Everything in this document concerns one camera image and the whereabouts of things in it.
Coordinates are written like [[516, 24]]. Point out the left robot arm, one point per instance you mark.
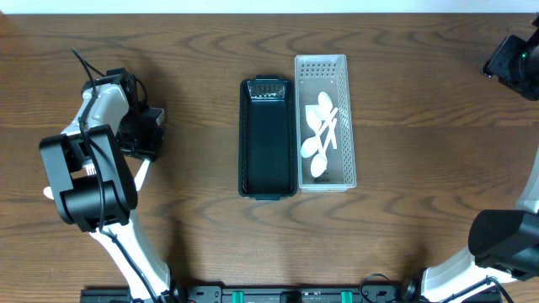
[[104, 204]]

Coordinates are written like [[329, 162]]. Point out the white plastic spoon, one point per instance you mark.
[[325, 105], [324, 134], [48, 193], [312, 144], [320, 162]]

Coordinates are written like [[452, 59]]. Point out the white label in basket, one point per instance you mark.
[[312, 109]]

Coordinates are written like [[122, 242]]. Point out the clear plastic basket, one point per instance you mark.
[[329, 74]]

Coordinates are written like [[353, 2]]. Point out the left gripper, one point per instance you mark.
[[141, 137]]

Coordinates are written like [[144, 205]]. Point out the white plastic fork vertical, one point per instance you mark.
[[90, 169]]

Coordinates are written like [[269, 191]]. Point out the black plastic basket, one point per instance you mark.
[[267, 160]]

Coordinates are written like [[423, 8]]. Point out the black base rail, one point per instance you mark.
[[215, 294]]

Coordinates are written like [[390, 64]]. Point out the white plastic fork right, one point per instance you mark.
[[141, 174]]

